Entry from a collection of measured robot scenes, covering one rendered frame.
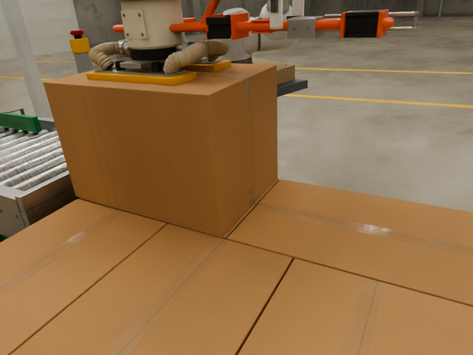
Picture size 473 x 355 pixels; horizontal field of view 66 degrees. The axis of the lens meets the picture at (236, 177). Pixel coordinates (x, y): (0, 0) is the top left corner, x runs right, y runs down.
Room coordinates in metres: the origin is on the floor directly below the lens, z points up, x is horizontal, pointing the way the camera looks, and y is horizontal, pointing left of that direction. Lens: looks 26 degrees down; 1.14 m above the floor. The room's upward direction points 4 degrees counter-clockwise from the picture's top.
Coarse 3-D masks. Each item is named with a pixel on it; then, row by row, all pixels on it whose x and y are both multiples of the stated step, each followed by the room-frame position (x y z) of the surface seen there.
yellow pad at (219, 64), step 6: (216, 60) 1.18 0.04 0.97; (222, 60) 1.20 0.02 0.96; (228, 60) 1.20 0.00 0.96; (150, 66) 1.24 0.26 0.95; (186, 66) 1.17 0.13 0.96; (192, 66) 1.15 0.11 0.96; (198, 66) 1.14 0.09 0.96; (204, 66) 1.13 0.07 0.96; (210, 66) 1.12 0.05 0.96; (216, 66) 1.12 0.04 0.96; (222, 66) 1.15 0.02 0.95; (228, 66) 1.18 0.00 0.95
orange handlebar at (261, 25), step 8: (176, 24) 1.09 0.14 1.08; (184, 24) 1.07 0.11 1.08; (192, 24) 1.06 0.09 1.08; (200, 24) 1.04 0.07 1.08; (240, 24) 0.98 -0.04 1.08; (248, 24) 0.97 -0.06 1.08; (256, 24) 0.95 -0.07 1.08; (264, 24) 0.94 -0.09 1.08; (320, 24) 0.87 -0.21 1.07; (328, 24) 0.86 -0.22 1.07; (336, 24) 0.85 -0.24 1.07; (384, 24) 0.80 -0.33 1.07; (392, 24) 0.81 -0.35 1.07; (120, 32) 1.20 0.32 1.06; (256, 32) 0.95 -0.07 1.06; (264, 32) 0.94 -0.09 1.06
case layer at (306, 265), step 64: (320, 192) 1.05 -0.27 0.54; (0, 256) 0.82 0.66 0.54; (64, 256) 0.80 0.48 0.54; (128, 256) 0.78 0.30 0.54; (192, 256) 0.76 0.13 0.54; (256, 256) 0.74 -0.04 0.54; (320, 256) 0.72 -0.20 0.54; (384, 256) 0.71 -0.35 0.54; (448, 256) 0.69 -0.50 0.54; (0, 320) 0.58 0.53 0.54; (64, 320) 0.57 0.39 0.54; (128, 320) 0.56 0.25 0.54; (192, 320) 0.55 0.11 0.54; (256, 320) 0.54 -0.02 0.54; (320, 320) 0.53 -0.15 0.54; (384, 320) 0.51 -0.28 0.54; (448, 320) 0.50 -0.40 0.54
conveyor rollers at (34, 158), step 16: (0, 128) 2.09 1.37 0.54; (0, 144) 1.75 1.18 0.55; (16, 144) 1.74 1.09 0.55; (32, 144) 1.78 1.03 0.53; (48, 144) 1.76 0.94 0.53; (0, 160) 1.55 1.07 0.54; (16, 160) 1.53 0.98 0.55; (32, 160) 1.51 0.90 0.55; (48, 160) 1.55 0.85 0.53; (64, 160) 1.52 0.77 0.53; (0, 176) 1.37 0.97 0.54; (16, 176) 1.34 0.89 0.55; (32, 176) 1.38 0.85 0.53; (48, 176) 1.35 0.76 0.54
